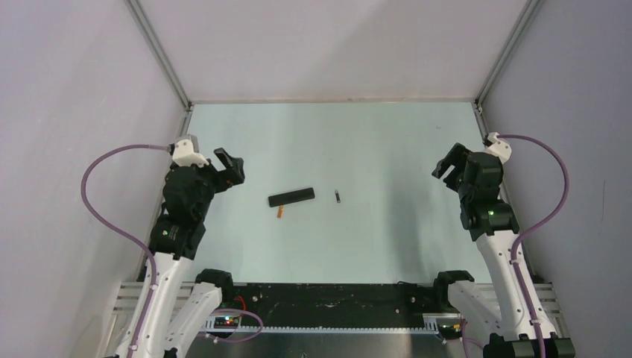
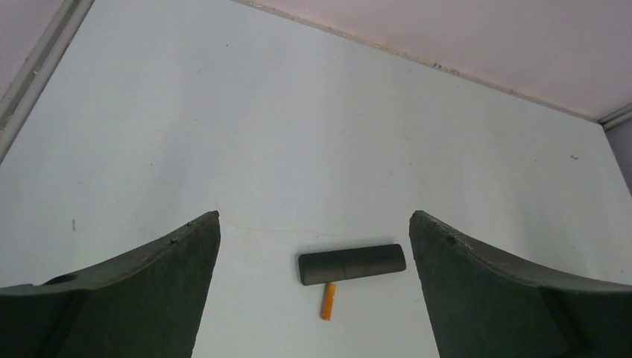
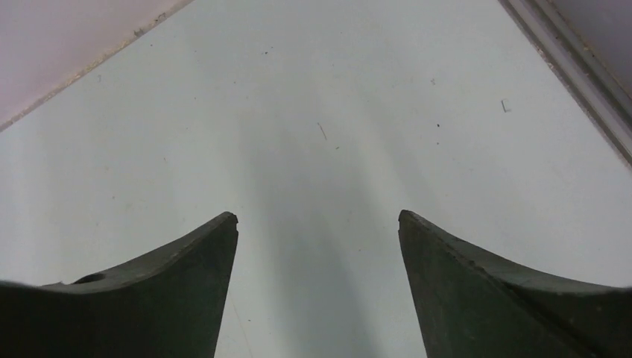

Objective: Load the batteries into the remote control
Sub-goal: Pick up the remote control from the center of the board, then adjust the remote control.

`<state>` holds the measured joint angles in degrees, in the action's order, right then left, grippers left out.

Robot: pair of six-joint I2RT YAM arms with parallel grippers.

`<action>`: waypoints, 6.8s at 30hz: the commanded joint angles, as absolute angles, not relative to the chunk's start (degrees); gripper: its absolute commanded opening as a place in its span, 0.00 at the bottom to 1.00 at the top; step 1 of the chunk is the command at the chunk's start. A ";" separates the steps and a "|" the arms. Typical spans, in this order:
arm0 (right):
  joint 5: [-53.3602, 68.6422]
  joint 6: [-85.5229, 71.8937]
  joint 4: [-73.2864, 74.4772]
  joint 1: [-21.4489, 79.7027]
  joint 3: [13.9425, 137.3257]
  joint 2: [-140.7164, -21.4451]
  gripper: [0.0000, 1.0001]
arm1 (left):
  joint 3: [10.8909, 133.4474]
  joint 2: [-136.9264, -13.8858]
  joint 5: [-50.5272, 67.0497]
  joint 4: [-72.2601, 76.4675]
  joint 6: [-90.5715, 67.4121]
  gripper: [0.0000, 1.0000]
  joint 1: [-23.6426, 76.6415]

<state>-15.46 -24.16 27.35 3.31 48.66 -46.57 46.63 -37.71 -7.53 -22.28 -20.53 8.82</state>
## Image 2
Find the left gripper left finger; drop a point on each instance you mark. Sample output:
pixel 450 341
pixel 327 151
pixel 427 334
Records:
pixel 147 302

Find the black remote control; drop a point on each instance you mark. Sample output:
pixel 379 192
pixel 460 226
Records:
pixel 350 264

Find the orange battery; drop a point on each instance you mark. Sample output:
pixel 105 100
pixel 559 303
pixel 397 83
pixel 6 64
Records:
pixel 328 301

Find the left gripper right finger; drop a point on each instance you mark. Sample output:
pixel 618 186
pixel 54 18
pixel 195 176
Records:
pixel 485 302

